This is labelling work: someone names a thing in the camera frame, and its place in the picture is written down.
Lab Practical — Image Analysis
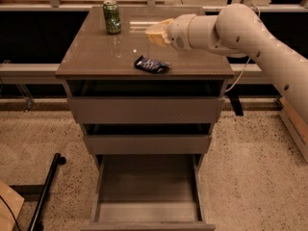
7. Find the grey drawer cabinet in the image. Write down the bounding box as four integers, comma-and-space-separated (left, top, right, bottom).
61, 7, 232, 164

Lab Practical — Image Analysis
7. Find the grey bottom drawer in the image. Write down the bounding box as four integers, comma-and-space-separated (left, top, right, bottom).
80, 154, 216, 231

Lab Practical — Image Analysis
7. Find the grey drawer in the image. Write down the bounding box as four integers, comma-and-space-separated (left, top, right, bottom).
66, 80, 224, 124
84, 123, 212, 155
80, 154, 216, 231

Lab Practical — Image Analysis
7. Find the dark blue rxbar wrapper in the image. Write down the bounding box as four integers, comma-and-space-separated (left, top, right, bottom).
134, 56, 169, 74

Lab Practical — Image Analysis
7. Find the cardboard piece left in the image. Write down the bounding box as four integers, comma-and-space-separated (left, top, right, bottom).
0, 181, 25, 231

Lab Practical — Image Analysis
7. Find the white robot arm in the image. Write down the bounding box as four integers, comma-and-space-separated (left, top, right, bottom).
145, 4, 308, 123

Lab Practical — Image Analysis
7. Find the grey top drawer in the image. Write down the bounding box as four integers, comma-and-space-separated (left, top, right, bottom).
66, 80, 224, 124

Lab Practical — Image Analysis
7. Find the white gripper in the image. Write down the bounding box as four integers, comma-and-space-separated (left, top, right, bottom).
145, 13, 195, 51

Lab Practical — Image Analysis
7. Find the green soda can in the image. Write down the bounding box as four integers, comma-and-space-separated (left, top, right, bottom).
103, 0, 121, 34

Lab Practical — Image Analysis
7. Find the metal railing frame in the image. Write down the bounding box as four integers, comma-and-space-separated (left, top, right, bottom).
1, 0, 308, 86

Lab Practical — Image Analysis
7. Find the cardboard box right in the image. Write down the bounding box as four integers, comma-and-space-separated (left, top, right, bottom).
279, 97, 308, 162

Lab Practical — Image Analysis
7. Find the grey middle drawer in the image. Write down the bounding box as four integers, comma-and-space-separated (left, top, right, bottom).
84, 123, 212, 155

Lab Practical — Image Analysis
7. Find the white cable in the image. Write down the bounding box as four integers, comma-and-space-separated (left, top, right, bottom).
224, 4, 261, 93

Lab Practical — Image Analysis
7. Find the black metal stand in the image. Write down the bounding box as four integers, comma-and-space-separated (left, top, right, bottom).
11, 153, 66, 231

